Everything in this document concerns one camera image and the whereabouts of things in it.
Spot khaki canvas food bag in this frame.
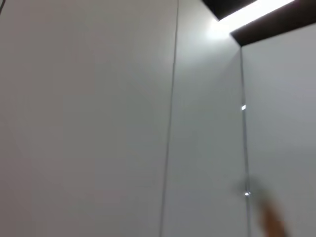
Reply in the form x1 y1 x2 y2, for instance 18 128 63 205
256 197 288 237

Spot recessed ceiling light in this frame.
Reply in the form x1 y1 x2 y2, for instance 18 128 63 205
201 0 316 47

